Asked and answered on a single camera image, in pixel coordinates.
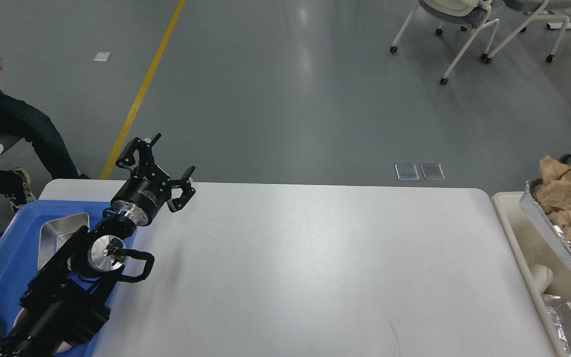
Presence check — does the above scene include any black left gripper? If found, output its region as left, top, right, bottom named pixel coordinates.
left=111, top=133, right=196, bottom=226

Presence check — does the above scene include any stainless steel rectangular container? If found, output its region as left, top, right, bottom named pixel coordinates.
left=38, top=212, right=89, bottom=270

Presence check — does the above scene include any pink mug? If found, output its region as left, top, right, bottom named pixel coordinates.
left=13, top=309, right=73, bottom=354

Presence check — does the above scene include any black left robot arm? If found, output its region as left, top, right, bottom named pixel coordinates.
left=0, top=133, right=196, bottom=357

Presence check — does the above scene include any person in beige sweater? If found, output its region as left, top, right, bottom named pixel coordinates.
left=0, top=0, right=90, bottom=213

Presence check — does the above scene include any blue plastic tray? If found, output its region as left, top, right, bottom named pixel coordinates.
left=0, top=199, right=137, bottom=357

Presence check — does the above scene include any white chair with grey seat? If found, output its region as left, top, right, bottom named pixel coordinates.
left=389, top=0, right=500, bottom=86

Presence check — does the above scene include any beige plastic bin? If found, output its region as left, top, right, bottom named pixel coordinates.
left=491, top=192, right=571, bottom=357

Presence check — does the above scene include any white chair right background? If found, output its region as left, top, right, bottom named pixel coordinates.
left=481, top=0, right=571, bottom=64

